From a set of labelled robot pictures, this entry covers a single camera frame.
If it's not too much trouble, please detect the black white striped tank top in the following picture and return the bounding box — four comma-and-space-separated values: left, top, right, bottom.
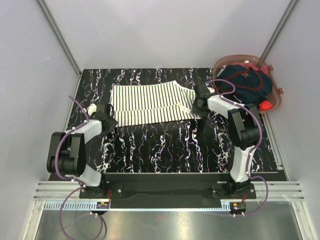
110, 80, 201, 127

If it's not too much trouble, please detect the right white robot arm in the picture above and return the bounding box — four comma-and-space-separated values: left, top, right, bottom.
191, 83, 263, 199

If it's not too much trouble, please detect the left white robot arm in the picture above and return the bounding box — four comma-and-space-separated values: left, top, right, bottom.
46, 103, 118, 198

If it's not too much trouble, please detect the navy tank top red trim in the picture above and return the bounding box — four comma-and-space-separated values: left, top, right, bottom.
215, 65, 273, 105

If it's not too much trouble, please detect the pink garment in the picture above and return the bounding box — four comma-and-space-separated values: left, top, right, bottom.
231, 60, 269, 74

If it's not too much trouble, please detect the orange red garment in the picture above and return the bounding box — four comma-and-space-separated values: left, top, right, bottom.
258, 100, 274, 112

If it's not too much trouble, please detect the brown translucent plastic basket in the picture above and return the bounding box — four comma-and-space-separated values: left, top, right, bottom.
213, 54, 283, 113

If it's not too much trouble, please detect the left small circuit board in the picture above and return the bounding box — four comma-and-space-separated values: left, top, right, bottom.
96, 201, 110, 209

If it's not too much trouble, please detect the small circuit board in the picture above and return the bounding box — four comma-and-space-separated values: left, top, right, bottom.
230, 202, 247, 212
96, 201, 110, 209

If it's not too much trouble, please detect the right small circuit board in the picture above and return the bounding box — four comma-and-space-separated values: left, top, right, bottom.
230, 202, 247, 212

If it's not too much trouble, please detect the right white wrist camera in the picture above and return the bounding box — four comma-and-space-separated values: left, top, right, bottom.
207, 86, 216, 93

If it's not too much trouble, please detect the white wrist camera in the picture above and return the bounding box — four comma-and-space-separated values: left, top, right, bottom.
207, 86, 216, 93
87, 104, 97, 116

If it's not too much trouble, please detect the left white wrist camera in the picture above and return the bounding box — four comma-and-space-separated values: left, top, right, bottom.
87, 104, 97, 116

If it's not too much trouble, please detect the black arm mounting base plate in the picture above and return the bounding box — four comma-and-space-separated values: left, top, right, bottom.
76, 173, 256, 211

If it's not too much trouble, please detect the aluminium frame rail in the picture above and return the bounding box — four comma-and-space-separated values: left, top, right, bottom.
33, 181, 304, 202

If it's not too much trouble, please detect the left aluminium corner post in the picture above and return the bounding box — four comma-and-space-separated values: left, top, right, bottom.
35, 0, 82, 77

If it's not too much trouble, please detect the aluminium corner post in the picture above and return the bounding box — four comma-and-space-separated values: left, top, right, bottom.
35, 0, 82, 77
260, 0, 300, 61

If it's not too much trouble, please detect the right aluminium corner post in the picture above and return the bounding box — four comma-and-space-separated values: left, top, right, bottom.
260, 0, 300, 61

